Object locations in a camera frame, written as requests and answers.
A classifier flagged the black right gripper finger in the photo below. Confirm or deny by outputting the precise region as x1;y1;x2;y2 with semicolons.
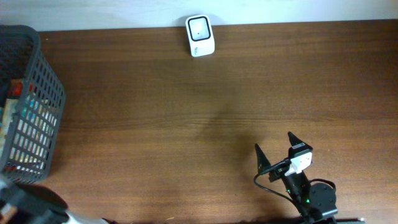
287;131;307;149
254;144;271;175

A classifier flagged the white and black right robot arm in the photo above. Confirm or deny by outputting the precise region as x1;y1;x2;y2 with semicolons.
253;132;338;223

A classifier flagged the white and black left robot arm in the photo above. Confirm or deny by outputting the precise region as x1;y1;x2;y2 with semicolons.
1;175;111;224

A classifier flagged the white barcode scanner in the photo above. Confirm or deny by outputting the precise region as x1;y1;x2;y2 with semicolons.
185;15;215;57

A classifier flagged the dark grey plastic basket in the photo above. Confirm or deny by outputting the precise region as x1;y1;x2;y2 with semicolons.
1;25;66;184

